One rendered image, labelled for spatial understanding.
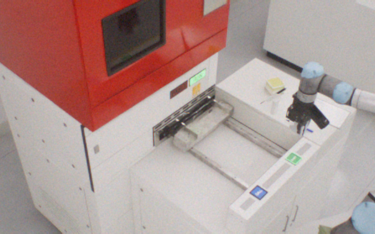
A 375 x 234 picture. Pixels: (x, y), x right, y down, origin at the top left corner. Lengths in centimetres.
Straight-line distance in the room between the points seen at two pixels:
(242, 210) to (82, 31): 92
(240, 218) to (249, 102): 69
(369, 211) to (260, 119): 85
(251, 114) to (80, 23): 113
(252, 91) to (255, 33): 231
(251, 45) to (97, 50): 301
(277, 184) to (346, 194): 139
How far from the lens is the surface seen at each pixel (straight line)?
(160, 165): 227
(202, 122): 239
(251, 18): 496
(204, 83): 239
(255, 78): 256
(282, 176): 209
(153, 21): 183
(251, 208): 196
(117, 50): 175
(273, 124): 236
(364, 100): 193
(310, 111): 194
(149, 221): 243
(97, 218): 235
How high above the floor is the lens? 251
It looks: 43 degrees down
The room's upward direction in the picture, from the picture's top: 2 degrees clockwise
